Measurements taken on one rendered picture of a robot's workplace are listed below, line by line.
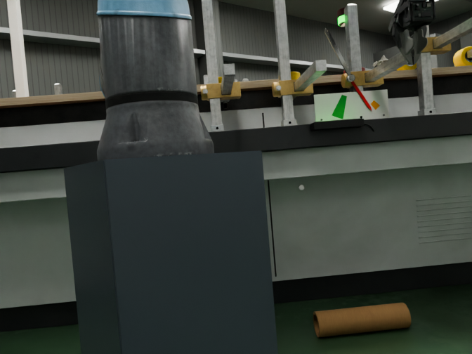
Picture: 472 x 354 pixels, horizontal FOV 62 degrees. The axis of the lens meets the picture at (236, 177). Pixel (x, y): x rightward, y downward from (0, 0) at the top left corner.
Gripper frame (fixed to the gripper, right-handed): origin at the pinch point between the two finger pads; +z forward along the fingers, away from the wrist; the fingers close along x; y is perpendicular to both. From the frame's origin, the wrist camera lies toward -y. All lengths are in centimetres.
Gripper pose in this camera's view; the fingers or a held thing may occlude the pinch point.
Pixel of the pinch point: (411, 60)
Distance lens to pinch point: 122.1
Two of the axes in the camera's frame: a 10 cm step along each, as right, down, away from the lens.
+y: 0.6, 0.2, -10.0
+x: 9.9, -0.8, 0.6
